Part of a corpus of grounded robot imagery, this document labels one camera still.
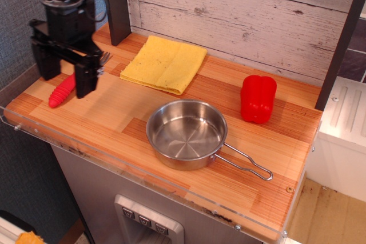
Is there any red handled metal fork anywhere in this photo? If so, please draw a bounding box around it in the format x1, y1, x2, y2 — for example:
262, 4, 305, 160
49, 52, 111, 108

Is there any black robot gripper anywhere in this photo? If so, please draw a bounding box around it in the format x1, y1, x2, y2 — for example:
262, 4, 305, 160
29, 7, 102, 99

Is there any dark grey right post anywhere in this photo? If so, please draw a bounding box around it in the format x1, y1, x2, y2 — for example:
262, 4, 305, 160
315, 0, 365, 111

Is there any yellow folded towel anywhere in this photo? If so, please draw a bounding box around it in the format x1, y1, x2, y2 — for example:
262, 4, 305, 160
120, 35, 208, 95

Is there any grey toy fridge cabinet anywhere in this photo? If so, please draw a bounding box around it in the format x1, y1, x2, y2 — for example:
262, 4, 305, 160
52, 146, 259, 243

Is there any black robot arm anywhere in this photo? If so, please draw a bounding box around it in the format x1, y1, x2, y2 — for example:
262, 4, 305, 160
30, 0, 102, 98

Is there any silver dispenser button panel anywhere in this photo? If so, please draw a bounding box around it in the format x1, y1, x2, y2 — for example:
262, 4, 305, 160
114, 194, 185, 243

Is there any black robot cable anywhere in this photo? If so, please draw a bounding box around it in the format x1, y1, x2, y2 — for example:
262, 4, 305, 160
82, 0, 109, 23

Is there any red toy bell pepper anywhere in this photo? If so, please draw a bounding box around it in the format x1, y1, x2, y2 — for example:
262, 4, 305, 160
240, 75, 277, 124

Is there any yellow cloth at corner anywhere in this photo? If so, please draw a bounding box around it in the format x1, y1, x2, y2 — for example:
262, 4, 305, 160
15, 231, 45, 244

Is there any clear acrylic table guard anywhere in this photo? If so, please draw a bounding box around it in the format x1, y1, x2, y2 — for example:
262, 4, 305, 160
4, 102, 321, 243

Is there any stainless steel pan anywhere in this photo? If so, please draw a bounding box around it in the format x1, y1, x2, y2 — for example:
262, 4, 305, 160
146, 99, 273, 181

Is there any white toy sink unit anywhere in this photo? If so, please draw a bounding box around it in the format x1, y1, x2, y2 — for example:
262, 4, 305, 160
306, 77, 365, 201

